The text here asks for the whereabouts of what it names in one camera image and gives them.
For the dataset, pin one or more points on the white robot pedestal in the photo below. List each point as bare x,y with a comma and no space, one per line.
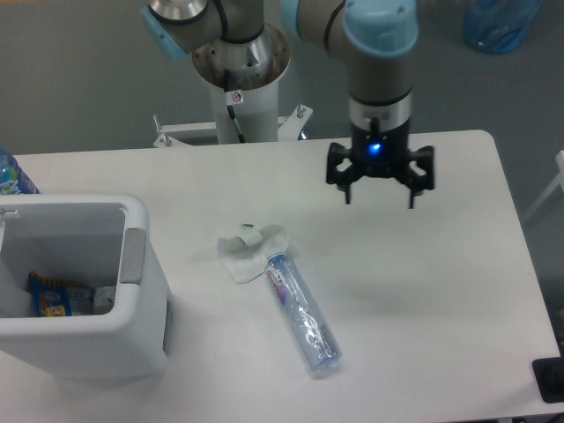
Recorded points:
242,80

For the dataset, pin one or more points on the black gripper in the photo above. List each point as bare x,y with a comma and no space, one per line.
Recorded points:
384,155

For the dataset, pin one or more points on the crumpled grey foil trash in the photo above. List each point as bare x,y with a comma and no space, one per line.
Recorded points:
91,301

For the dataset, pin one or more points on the white frame at right edge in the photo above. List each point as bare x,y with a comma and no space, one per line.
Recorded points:
548,192

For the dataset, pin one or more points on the blue labelled bottle at edge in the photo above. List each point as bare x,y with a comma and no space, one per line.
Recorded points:
14,180

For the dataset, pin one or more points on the orange blue snack wrapper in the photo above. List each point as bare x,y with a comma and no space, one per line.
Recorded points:
50,296

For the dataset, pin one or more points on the clear plastic water bottle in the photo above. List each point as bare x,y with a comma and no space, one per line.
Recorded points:
314,337

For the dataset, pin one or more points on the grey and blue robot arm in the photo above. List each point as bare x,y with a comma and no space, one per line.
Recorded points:
374,40

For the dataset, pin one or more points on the black device at table corner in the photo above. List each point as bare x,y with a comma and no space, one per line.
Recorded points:
549,376

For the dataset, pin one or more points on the white trash can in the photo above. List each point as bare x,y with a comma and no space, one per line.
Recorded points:
93,241

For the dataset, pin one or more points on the white tissue wrapper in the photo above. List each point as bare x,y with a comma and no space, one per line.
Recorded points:
245,254

